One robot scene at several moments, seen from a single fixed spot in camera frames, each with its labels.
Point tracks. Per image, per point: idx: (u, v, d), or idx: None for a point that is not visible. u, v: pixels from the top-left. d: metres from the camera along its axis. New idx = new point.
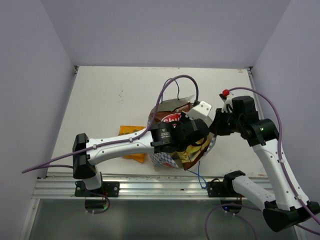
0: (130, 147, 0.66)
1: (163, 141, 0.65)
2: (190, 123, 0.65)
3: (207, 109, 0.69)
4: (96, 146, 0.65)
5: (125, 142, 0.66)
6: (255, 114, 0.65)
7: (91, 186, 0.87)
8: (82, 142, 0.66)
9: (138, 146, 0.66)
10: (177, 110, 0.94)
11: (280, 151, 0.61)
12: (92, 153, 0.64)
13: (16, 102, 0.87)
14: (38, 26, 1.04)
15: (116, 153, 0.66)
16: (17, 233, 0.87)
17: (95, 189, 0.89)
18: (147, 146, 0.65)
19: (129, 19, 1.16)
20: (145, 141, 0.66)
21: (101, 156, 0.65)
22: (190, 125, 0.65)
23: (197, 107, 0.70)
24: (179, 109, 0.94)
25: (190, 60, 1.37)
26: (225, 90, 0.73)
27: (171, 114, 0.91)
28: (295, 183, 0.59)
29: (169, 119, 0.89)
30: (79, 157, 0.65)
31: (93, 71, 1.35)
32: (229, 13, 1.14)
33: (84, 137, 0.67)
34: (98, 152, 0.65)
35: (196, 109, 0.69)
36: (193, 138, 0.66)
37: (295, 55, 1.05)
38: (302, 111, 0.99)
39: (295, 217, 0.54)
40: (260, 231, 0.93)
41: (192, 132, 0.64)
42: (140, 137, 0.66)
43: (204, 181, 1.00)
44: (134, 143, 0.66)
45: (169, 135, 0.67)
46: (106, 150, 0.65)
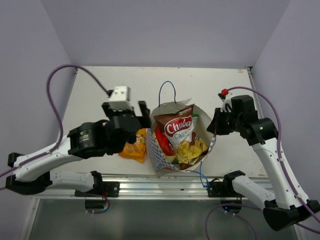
0: (49, 159, 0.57)
1: (82, 146, 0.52)
2: (112, 120, 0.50)
3: None
4: (19, 166, 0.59)
5: (44, 155, 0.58)
6: (254, 113, 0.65)
7: (80, 188, 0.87)
8: (12, 163, 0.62)
9: (58, 157, 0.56)
10: (180, 112, 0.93)
11: (279, 150, 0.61)
12: (17, 173, 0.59)
13: (16, 102, 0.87)
14: (38, 27, 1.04)
15: (41, 168, 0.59)
16: (17, 233, 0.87)
17: (86, 190, 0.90)
18: (65, 155, 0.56)
19: (129, 18, 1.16)
20: (63, 150, 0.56)
21: (27, 174, 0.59)
22: (112, 124, 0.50)
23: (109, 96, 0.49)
24: (183, 111, 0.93)
25: (190, 60, 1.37)
26: (224, 90, 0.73)
27: (174, 118, 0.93)
28: (295, 182, 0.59)
29: (173, 124, 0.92)
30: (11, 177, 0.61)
31: (94, 71, 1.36)
32: (228, 13, 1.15)
33: (14, 157, 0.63)
34: (22, 171, 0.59)
35: None
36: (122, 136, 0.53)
37: (295, 55, 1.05)
38: (301, 110, 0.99)
39: (295, 216, 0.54)
40: (260, 231, 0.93)
41: (115, 131, 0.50)
42: (58, 146, 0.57)
43: (205, 181, 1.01)
44: (52, 154, 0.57)
45: (89, 137, 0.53)
46: (29, 167, 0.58)
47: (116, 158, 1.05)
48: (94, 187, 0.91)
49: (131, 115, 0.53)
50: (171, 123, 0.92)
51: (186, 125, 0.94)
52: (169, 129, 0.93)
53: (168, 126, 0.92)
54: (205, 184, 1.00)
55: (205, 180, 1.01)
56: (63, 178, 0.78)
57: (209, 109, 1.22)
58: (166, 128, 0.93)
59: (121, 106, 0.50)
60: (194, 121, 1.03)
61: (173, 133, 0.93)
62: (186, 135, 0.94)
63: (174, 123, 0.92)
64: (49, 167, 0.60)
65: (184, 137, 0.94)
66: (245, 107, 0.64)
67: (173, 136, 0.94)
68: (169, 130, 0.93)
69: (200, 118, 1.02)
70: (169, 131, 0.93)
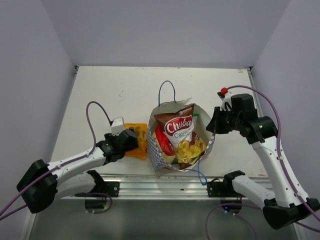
0: (89, 161, 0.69)
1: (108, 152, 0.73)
2: (123, 133, 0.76)
3: (119, 120, 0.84)
4: (60, 166, 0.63)
5: (83, 158, 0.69)
6: (254, 112, 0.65)
7: (84, 189, 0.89)
8: (41, 167, 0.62)
9: (95, 158, 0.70)
10: (181, 112, 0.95)
11: (279, 148, 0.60)
12: (58, 173, 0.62)
13: (16, 101, 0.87)
14: (38, 27, 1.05)
15: (77, 170, 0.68)
16: (17, 233, 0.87)
17: (87, 190, 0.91)
18: (101, 157, 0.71)
19: (129, 18, 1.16)
20: (99, 153, 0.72)
21: (65, 175, 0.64)
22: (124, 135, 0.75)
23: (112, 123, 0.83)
24: (183, 111, 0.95)
25: (189, 60, 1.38)
26: (224, 89, 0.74)
27: (175, 117, 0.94)
28: (294, 180, 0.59)
29: (173, 123, 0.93)
30: (45, 180, 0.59)
31: (94, 71, 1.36)
32: (228, 13, 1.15)
33: (42, 162, 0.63)
34: (64, 171, 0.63)
35: (112, 127, 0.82)
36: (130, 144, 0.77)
37: (295, 54, 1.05)
38: (302, 110, 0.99)
39: (295, 214, 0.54)
40: (260, 231, 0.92)
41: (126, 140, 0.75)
42: (93, 151, 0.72)
43: (203, 177, 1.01)
44: (91, 157, 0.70)
45: (111, 147, 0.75)
46: (70, 168, 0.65)
47: None
48: (95, 183, 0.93)
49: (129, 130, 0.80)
50: (171, 123, 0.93)
51: (186, 125, 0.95)
52: (169, 129, 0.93)
53: (169, 125, 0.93)
54: (203, 180, 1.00)
55: (203, 176, 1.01)
56: (66, 184, 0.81)
57: (209, 109, 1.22)
58: (167, 127, 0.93)
59: (115, 130, 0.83)
60: (194, 120, 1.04)
61: (173, 132, 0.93)
62: (186, 134, 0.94)
63: (174, 122, 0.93)
64: (80, 171, 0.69)
65: (184, 137, 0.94)
66: (245, 105, 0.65)
67: (173, 136, 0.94)
68: (170, 129, 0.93)
69: (200, 117, 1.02)
70: (169, 130, 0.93)
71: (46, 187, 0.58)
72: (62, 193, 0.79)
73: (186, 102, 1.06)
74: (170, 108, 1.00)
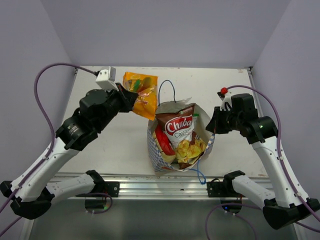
0: (50, 163, 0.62)
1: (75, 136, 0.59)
2: (81, 105, 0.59)
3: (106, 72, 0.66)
4: (20, 186, 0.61)
5: (42, 163, 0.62)
6: (254, 112, 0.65)
7: (82, 191, 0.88)
8: (6, 191, 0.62)
9: (56, 157, 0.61)
10: (181, 112, 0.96)
11: (279, 148, 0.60)
12: (21, 194, 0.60)
13: (16, 101, 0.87)
14: (38, 27, 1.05)
15: (45, 176, 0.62)
16: (17, 233, 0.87)
17: (87, 191, 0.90)
18: (63, 151, 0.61)
19: (129, 18, 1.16)
20: (59, 149, 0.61)
21: (33, 189, 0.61)
22: (83, 104, 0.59)
23: (98, 77, 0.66)
24: (184, 111, 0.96)
25: (189, 60, 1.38)
26: (224, 89, 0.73)
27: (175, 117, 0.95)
28: (295, 180, 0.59)
29: (174, 123, 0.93)
30: (13, 204, 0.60)
31: (93, 71, 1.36)
32: (228, 13, 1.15)
33: (5, 184, 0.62)
34: (26, 188, 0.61)
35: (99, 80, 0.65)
36: (100, 112, 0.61)
37: (295, 54, 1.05)
38: (302, 110, 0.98)
39: (295, 214, 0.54)
40: (260, 231, 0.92)
41: (90, 110, 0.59)
42: (53, 149, 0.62)
43: (202, 176, 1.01)
44: (50, 158, 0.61)
45: (77, 127, 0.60)
46: (32, 181, 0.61)
47: (115, 158, 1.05)
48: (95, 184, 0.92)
49: (96, 91, 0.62)
50: (172, 122, 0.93)
51: (186, 124, 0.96)
52: (169, 128, 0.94)
53: (169, 124, 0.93)
54: (202, 180, 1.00)
55: (202, 175, 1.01)
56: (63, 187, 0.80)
57: (209, 109, 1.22)
58: (167, 126, 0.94)
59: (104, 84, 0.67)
60: (194, 121, 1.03)
61: (173, 131, 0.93)
62: (187, 134, 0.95)
63: (175, 122, 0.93)
64: (53, 171, 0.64)
65: (185, 137, 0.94)
66: (245, 105, 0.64)
67: (174, 135, 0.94)
68: (170, 129, 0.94)
69: (200, 118, 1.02)
70: (169, 130, 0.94)
71: (17, 209, 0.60)
72: (60, 196, 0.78)
73: (186, 102, 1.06)
74: (173, 108, 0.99)
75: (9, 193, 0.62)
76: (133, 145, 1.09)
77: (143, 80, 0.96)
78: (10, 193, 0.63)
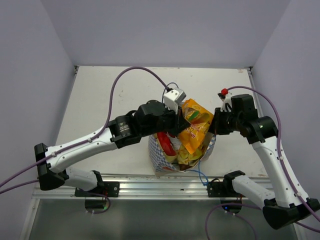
0: (90, 147, 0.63)
1: (123, 134, 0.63)
2: (140, 109, 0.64)
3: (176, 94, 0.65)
4: (55, 154, 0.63)
5: (84, 143, 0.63)
6: (254, 112, 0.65)
7: (87, 186, 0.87)
8: (41, 152, 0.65)
9: (98, 145, 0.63)
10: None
11: (279, 148, 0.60)
12: (52, 162, 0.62)
13: (16, 101, 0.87)
14: (38, 27, 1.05)
15: (79, 155, 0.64)
16: (17, 232, 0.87)
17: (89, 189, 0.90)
18: (107, 142, 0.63)
19: (129, 18, 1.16)
20: (105, 138, 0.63)
21: (63, 162, 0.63)
22: (141, 111, 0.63)
23: (168, 93, 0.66)
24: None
25: (189, 60, 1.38)
26: (224, 90, 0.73)
27: None
28: (295, 180, 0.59)
29: None
30: (40, 167, 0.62)
31: (94, 71, 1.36)
32: (228, 13, 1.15)
33: (42, 146, 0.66)
34: (59, 159, 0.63)
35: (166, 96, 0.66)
36: (152, 122, 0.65)
37: (295, 54, 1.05)
38: (301, 110, 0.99)
39: (295, 214, 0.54)
40: (260, 231, 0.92)
41: (145, 117, 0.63)
42: (99, 135, 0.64)
43: (204, 176, 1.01)
44: (93, 143, 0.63)
45: (128, 128, 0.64)
46: (67, 155, 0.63)
47: (115, 158, 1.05)
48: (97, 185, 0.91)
49: (156, 103, 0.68)
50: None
51: None
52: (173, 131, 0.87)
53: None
54: (204, 180, 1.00)
55: (203, 175, 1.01)
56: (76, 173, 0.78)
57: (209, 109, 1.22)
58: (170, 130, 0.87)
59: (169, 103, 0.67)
60: None
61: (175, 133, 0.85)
62: None
63: None
64: (87, 155, 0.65)
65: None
66: (245, 105, 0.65)
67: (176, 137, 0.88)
68: None
69: None
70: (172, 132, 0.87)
71: (40, 175, 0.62)
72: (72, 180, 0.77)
73: None
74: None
75: (42, 156, 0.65)
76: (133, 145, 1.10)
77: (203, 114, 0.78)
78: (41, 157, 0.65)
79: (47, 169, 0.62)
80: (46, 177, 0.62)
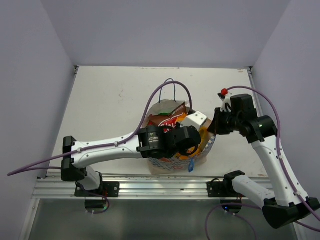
0: (115, 151, 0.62)
1: (150, 147, 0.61)
2: (181, 130, 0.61)
3: (202, 119, 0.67)
4: (81, 150, 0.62)
5: (110, 146, 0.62)
6: (254, 111, 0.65)
7: (90, 186, 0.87)
8: (68, 145, 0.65)
9: (124, 151, 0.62)
10: (173, 112, 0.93)
11: (279, 148, 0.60)
12: (76, 157, 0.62)
13: (15, 101, 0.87)
14: (38, 27, 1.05)
15: (103, 157, 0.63)
16: (17, 233, 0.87)
17: (93, 189, 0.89)
18: (133, 151, 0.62)
19: (129, 17, 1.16)
20: (131, 145, 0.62)
21: (86, 160, 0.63)
22: (182, 133, 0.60)
23: (191, 116, 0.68)
24: (175, 111, 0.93)
25: (189, 60, 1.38)
26: (224, 90, 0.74)
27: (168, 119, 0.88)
28: (294, 179, 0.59)
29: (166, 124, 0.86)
30: (64, 160, 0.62)
31: (94, 71, 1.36)
32: (228, 13, 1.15)
33: (71, 139, 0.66)
34: (83, 156, 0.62)
35: (190, 118, 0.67)
36: (186, 145, 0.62)
37: (295, 53, 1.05)
38: (301, 110, 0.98)
39: (294, 213, 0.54)
40: (260, 231, 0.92)
41: (181, 140, 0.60)
42: (127, 141, 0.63)
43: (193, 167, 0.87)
44: (119, 147, 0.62)
45: (157, 141, 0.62)
46: (91, 154, 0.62)
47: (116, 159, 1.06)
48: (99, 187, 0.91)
49: (196, 130, 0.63)
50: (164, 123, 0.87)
51: None
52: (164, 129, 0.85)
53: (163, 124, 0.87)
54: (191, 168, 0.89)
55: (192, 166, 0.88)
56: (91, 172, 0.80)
57: (209, 109, 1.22)
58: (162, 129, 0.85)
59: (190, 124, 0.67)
60: None
61: None
62: None
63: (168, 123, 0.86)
64: (110, 159, 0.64)
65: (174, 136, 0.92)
66: (245, 105, 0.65)
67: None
68: None
69: None
70: None
71: (62, 168, 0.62)
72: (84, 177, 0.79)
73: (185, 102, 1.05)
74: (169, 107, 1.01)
75: (68, 149, 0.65)
76: None
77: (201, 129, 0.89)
78: (67, 150, 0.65)
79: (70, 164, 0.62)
80: (69, 171, 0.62)
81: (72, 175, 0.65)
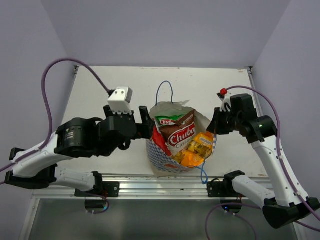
0: (38, 157, 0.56)
1: (68, 143, 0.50)
2: (106, 120, 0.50)
3: (123, 93, 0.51)
4: (16, 162, 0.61)
5: (35, 153, 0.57)
6: (254, 112, 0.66)
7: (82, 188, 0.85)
8: (11, 157, 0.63)
9: (45, 155, 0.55)
10: (183, 122, 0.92)
11: (279, 148, 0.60)
12: (15, 169, 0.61)
13: (15, 101, 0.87)
14: (38, 28, 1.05)
15: (35, 165, 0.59)
16: (17, 233, 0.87)
17: (87, 190, 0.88)
18: (52, 153, 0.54)
19: (129, 17, 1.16)
20: (50, 148, 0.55)
21: (23, 170, 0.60)
22: (107, 124, 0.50)
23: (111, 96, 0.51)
24: (185, 121, 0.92)
25: (189, 60, 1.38)
26: (223, 90, 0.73)
27: (179, 130, 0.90)
28: (295, 179, 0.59)
29: (177, 136, 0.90)
30: (8, 173, 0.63)
31: (94, 71, 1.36)
32: (228, 13, 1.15)
33: (15, 151, 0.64)
34: (18, 167, 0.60)
35: (110, 101, 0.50)
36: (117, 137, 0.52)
37: (295, 54, 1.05)
38: (301, 110, 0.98)
39: (294, 213, 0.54)
40: (260, 231, 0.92)
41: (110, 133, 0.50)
42: (47, 144, 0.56)
43: (205, 175, 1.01)
44: (41, 152, 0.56)
45: (77, 135, 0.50)
46: (23, 164, 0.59)
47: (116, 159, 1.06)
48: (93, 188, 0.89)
49: (130, 119, 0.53)
50: (165, 121, 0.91)
51: (190, 132, 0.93)
52: (172, 141, 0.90)
53: (164, 122, 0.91)
54: (205, 179, 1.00)
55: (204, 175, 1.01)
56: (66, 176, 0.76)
57: (209, 109, 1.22)
58: (170, 139, 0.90)
59: (119, 106, 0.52)
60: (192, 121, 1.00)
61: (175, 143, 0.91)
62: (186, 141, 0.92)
63: (179, 134, 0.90)
64: (43, 164, 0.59)
65: (186, 145, 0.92)
66: (244, 105, 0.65)
67: (176, 147, 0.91)
68: (172, 141, 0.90)
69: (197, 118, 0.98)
70: (171, 142, 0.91)
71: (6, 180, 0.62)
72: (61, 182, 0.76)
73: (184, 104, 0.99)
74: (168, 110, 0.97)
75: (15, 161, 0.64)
76: (133, 145, 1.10)
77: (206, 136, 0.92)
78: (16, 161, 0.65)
79: (11, 176, 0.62)
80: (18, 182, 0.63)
81: (28, 183, 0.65)
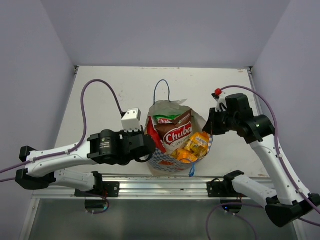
0: (67, 160, 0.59)
1: (103, 152, 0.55)
2: (137, 136, 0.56)
3: (134, 112, 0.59)
4: (33, 160, 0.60)
5: (61, 155, 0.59)
6: (250, 111, 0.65)
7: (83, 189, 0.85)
8: (23, 155, 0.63)
9: (75, 158, 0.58)
10: (180, 121, 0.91)
11: (278, 146, 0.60)
12: (30, 168, 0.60)
13: (15, 100, 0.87)
14: (37, 27, 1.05)
15: (57, 166, 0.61)
16: (17, 232, 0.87)
17: (88, 190, 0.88)
18: (84, 158, 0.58)
19: (129, 17, 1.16)
20: (82, 152, 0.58)
21: (40, 169, 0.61)
22: (138, 139, 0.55)
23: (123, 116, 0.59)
24: (181, 120, 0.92)
25: (189, 61, 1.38)
26: (218, 90, 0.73)
27: (174, 128, 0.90)
28: (295, 177, 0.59)
29: (173, 134, 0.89)
30: (19, 171, 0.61)
31: (93, 71, 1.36)
32: (228, 13, 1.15)
33: (27, 149, 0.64)
34: (36, 166, 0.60)
35: (123, 121, 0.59)
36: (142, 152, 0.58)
37: (295, 54, 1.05)
38: (301, 110, 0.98)
39: (298, 211, 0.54)
40: (260, 231, 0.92)
41: (138, 148, 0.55)
42: (77, 148, 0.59)
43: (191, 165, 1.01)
44: (70, 155, 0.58)
45: (111, 146, 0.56)
46: (44, 164, 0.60)
47: None
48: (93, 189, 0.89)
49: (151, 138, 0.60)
50: (162, 120, 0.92)
51: (187, 132, 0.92)
52: (168, 139, 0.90)
53: (161, 122, 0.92)
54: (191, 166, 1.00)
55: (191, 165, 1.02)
56: (65, 176, 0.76)
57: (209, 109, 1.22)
58: (166, 138, 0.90)
59: (130, 125, 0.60)
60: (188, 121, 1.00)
61: (171, 142, 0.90)
62: (182, 140, 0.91)
63: (174, 133, 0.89)
64: (65, 166, 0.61)
65: (183, 144, 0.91)
66: (241, 105, 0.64)
67: (171, 145, 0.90)
68: (168, 139, 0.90)
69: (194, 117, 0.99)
70: (166, 140, 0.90)
71: (17, 178, 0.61)
72: (60, 182, 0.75)
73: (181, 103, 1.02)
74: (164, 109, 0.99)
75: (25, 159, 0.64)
76: None
77: (203, 136, 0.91)
78: (25, 159, 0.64)
79: (24, 174, 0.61)
80: (27, 180, 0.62)
81: (32, 183, 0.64)
